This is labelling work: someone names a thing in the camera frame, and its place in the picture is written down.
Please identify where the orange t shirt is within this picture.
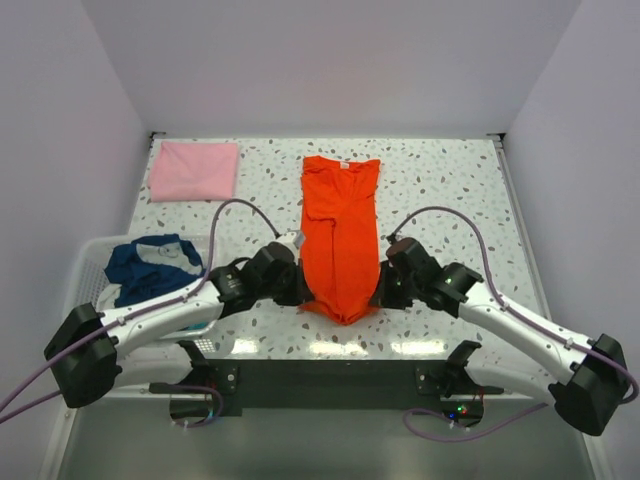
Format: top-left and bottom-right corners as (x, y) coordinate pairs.
(300, 156), (381, 326)

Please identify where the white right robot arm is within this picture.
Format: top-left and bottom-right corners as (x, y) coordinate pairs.
(371, 235), (632, 436)

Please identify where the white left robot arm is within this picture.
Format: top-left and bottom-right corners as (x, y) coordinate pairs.
(44, 232), (309, 409)

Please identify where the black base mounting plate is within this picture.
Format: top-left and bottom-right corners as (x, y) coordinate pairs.
(149, 359), (504, 418)

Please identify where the navy blue t shirt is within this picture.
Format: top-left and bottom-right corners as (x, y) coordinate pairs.
(104, 234), (205, 308)

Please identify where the folded pink t shirt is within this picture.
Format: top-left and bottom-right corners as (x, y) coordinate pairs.
(148, 141), (240, 203)

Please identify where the white garment in basket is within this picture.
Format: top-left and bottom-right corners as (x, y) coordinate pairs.
(96, 284), (121, 311)

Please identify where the white plastic laundry basket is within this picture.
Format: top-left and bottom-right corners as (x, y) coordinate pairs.
(63, 235), (223, 356)

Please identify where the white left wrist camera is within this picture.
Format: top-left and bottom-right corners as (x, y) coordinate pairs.
(276, 230), (306, 252)

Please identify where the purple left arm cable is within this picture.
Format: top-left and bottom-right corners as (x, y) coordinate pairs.
(0, 198), (284, 429)

